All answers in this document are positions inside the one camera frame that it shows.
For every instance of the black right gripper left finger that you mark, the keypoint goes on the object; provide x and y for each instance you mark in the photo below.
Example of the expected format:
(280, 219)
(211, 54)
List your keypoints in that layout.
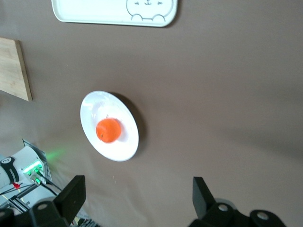
(71, 198)

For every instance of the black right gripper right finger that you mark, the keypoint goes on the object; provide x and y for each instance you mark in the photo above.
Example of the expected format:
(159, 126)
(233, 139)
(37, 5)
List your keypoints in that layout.
(203, 203)

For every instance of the white round plate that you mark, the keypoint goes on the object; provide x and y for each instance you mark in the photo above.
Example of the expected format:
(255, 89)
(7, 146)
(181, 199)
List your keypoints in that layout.
(111, 151)

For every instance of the orange fruit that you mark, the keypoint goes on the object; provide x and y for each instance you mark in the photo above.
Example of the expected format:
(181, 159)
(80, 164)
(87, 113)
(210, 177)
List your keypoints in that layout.
(109, 131)

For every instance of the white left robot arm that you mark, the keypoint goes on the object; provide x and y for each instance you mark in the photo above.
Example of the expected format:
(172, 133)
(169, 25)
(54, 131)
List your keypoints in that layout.
(23, 158)

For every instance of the bamboo cutting board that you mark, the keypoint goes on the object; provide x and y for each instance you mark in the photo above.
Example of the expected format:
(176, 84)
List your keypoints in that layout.
(11, 71)

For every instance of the cream tray with bear print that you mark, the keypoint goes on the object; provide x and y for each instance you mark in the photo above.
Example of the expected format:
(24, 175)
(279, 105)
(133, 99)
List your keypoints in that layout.
(94, 11)

